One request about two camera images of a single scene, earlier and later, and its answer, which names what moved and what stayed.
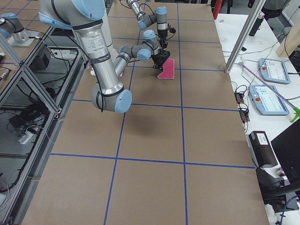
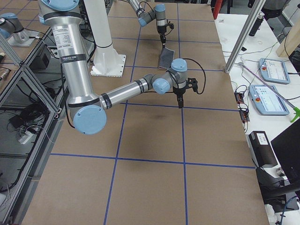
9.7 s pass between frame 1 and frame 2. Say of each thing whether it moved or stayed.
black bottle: stayed
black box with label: stayed
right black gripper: moved
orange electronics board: stayed
